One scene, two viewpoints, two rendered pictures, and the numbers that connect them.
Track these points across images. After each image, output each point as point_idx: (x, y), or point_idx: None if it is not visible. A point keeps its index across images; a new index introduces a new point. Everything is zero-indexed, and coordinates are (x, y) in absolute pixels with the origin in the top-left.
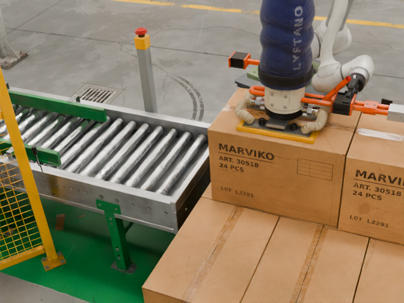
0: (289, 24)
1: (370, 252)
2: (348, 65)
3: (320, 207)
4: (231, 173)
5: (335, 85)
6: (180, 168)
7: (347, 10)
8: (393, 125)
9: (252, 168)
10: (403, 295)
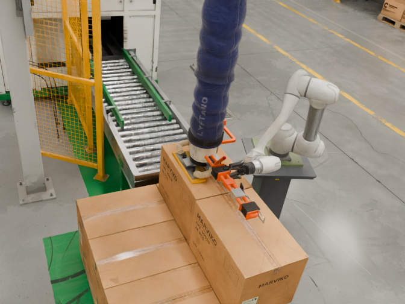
0: (198, 105)
1: (186, 268)
2: (260, 157)
3: (186, 226)
4: (164, 178)
5: None
6: None
7: (311, 129)
8: None
9: (170, 181)
10: (167, 297)
